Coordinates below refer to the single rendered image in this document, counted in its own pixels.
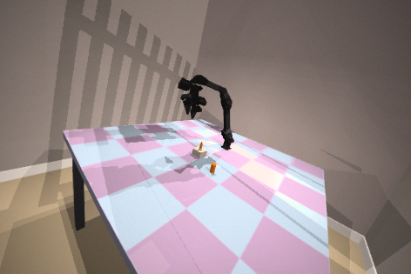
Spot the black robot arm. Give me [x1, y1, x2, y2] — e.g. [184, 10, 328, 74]
[178, 75, 234, 150]

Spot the brown cylinder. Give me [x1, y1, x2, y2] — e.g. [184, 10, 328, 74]
[210, 163, 216, 173]

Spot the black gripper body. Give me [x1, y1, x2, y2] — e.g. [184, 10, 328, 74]
[181, 91, 202, 112]

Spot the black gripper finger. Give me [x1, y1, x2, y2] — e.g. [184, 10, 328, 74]
[183, 100, 193, 115]
[190, 109, 200, 119]

